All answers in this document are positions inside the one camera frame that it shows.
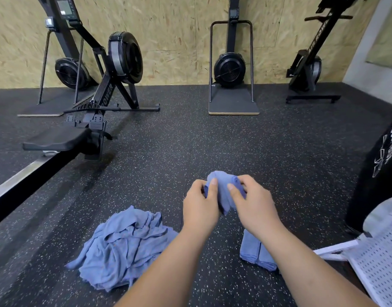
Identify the blue towel pile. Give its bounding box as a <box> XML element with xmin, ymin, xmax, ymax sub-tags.
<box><xmin>65</xmin><ymin>205</ymin><xmax>180</xmax><ymax>292</ymax></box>

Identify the row of blue towels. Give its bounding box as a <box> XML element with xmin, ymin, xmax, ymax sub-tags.
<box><xmin>204</xmin><ymin>170</ymin><xmax>247</xmax><ymax>215</ymax></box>

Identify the black ski trainer wooden-edged platform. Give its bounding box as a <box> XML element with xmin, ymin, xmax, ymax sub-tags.
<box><xmin>208</xmin><ymin>0</ymin><xmax>261</xmax><ymax>116</ymax></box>

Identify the person's right hand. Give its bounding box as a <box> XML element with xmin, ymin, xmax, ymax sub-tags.
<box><xmin>227</xmin><ymin>174</ymin><xmax>284</xmax><ymax>240</ymax></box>

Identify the plain blue towel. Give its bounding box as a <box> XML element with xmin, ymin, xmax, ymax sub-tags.
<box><xmin>239</xmin><ymin>228</ymin><xmax>262</xmax><ymax>265</ymax></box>
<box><xmin>257</xmin><ymin>243</ymin><xmax>279</xmax><ymax>272</ymax></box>

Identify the white perforated metal rack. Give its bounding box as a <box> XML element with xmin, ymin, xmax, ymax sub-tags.
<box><xmin>313</xmin><ymin>195</ymin><xmax>392</xmax><ymax>307</ymax></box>

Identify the black upright exercise machine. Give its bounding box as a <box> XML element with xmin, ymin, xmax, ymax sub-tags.
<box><xmin>285</xmin><ymin>0</ymin><xmax>364</xmax><ymax>104</ymax></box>

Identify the person's left hand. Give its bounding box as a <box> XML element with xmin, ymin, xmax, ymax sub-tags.
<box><xmin>182</xmin><ymin>179</ymin><xmax>223</xmax><ymax>238</ymax></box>

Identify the black rowing machine with rail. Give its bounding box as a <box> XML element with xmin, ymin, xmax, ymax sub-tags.
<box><xmin>0</xmin><ymin>0</ymin><xmax>161</xmax><ymax>229</ymax></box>

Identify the black ski trainer grey platform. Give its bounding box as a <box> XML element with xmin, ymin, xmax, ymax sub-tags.
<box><xmin>17</xmin><ymin>16</ymin><xmax>100</xmax><ymax>118</ymax></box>

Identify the person's left forearm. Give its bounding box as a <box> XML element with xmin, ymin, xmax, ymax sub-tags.
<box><xmin>116</xmin><ymin>223</ymin><xmax>216</xmax><ymax>307</ymax></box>

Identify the person's right forearm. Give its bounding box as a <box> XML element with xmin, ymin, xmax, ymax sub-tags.
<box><xmin>260</xmin><ymin>223</ymin><xmax>379</xmax><ymax>307</ymax></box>

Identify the black printed punching bag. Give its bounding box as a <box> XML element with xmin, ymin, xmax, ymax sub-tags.
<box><xmin>345</xmin><ymin>110</ymin><xmax>392</xmax><ymax>234</ymax></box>

